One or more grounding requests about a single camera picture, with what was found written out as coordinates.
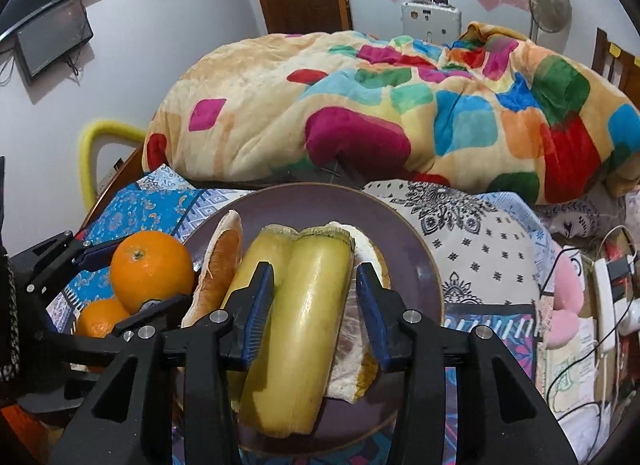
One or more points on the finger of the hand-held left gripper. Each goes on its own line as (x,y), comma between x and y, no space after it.
(145,320)
(95,252)

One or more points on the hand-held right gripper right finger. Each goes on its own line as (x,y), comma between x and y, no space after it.
(375,325)

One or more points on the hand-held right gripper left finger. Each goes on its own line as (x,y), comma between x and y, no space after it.
(260,315)

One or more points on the pomelo wedge with peel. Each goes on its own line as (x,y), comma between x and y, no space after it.
(350,350)

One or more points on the yellow sugarcane piece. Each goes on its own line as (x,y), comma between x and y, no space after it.
(252,255)
(300,335)

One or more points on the orange with sticker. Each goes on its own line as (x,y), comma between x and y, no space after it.
(97,325)

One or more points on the large orange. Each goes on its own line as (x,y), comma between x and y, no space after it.
(150,270)

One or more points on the peeled pomelo segment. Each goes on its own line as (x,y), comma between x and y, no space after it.
(217,270)

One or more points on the purple plate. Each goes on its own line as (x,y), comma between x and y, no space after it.
(410,265)

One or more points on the blue paisley cloth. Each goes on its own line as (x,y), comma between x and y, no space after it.
(140,205)

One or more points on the yellow foam tube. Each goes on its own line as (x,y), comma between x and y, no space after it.
(107,126)

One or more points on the white black-printed sheet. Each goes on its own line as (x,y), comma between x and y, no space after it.
(475,245)

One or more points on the pink plush toy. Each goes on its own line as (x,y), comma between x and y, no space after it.
(565,300)

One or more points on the green printed paper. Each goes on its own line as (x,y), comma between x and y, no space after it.
(570,375)

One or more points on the colourful patchwork blanket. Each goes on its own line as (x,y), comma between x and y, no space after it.
(280,110)

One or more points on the grey printed pillow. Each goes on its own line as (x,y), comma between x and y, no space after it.
(570,215)

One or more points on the white power strip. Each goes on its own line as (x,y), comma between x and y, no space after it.
(605,305)

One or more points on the white plug adapter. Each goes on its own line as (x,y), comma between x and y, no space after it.
(632,317)

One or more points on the wooden headboard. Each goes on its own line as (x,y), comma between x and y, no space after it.
(605,57)

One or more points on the standing fan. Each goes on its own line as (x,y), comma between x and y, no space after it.
(550,5)

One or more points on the small black wall monitor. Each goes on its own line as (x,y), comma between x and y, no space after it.
(55,40)

